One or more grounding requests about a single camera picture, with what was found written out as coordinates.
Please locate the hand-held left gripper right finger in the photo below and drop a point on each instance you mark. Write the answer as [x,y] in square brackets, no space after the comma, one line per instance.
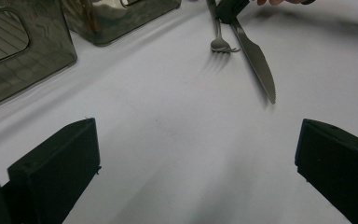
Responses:
[338,168]

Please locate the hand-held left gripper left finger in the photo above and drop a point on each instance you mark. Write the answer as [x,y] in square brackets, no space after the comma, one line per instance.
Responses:
[56,168]

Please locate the steel fork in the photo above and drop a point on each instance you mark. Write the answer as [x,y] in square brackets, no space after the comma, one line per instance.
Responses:
[220,45]

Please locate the steel knife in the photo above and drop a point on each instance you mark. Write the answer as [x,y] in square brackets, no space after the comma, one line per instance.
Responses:
[258,62]

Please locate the smoky clear plastic bin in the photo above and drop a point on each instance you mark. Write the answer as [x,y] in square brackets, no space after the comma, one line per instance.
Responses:
[43,53]
[130,21]

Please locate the white table cover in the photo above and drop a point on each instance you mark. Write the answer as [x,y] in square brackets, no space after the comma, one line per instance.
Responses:
[180,140]

